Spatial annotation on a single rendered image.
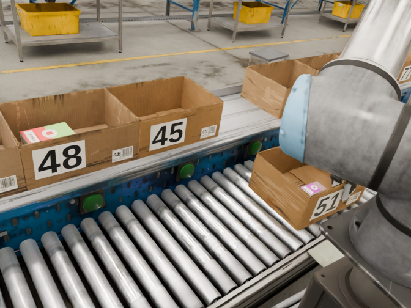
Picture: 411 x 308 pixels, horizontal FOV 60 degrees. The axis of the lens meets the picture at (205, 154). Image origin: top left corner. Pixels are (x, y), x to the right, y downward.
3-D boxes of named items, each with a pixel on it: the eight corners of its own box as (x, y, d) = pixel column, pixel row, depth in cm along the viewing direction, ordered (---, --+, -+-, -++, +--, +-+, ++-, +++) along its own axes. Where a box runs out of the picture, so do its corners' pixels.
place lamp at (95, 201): (84, 215, 120) (84, 200, 116) (83, 212, 121) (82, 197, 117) (104, 208, 124) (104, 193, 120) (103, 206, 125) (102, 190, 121)
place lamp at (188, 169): (180, 181, 142) (181, 167, 139) (178, 179, 143) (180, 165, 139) (194, 176, 146) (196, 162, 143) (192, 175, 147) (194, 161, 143)
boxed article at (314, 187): (323, 196, 150) (326, 188, 148) (307, 203, 145) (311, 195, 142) (313, 189, 154) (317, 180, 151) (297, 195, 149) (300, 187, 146)
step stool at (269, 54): (274, 101, 417) (284, 65, 392) (241, 85, 443) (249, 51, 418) (293, 93, 444) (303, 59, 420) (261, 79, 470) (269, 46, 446)
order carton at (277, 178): (296, 231, 131) (311, 197, 122) (247, 186, 150) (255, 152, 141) (359, 201, 152) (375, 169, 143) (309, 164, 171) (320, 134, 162)
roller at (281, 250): (284, 267, 123) (288, 258, 120) (196, 183, 155) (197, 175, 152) (293, 261, 126) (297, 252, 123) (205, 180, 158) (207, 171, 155)
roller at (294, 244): (296, 260, 126) (300, 250, 124) (208, 179, 158) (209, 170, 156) (305, 254, 129) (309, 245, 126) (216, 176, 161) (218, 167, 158)
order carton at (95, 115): (27, 192, 111) (18, 146, 102) (3, 145, 129) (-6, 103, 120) (139, 159, 133) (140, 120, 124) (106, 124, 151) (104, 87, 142)
